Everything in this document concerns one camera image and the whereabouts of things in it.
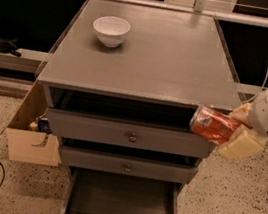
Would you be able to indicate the grey middle drawer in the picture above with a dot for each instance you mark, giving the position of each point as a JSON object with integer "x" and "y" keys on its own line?
{"x": 127, "y": 165}

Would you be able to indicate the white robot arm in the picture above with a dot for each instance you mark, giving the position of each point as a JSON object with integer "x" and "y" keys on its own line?
{"x": 251, "y": 136}

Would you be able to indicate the white ceramic bowl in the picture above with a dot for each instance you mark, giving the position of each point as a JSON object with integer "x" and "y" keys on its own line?
{"x": 111, "y": 31}

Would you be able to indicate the cardboard box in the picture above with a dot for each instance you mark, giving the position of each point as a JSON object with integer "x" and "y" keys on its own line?
{"x": 25, "y": 141}

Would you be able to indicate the crushed orange soda can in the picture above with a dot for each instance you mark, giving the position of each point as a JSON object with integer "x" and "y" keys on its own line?
{"x": 212, "y": 125}

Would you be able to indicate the grey open bottom drawer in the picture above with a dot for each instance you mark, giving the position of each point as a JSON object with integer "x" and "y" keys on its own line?
{"x": 95, "y": 192}

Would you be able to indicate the black object on shelf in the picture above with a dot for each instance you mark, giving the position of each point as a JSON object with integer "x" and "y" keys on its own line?
{"x": 9, "y": 47}

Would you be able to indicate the grey drawer cabinet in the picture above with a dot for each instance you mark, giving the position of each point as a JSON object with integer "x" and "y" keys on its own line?
{"x": 170, "y": 63}

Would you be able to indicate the grey top drawer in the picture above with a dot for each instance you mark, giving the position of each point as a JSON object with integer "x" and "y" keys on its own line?
{"x": 125, "y": 134}

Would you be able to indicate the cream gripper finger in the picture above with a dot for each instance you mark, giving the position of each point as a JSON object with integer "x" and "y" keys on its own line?
{"x": 243, "y": 143}
{"x": 241, "y": 114}

